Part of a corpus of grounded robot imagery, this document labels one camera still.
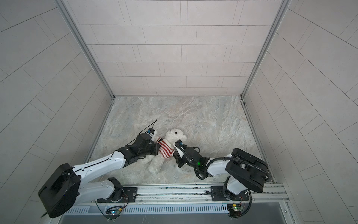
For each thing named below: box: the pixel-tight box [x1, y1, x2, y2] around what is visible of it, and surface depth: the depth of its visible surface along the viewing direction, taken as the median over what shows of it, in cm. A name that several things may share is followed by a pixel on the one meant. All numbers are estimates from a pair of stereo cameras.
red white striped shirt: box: [156, 137, 176, 160], surface depth 80 cm
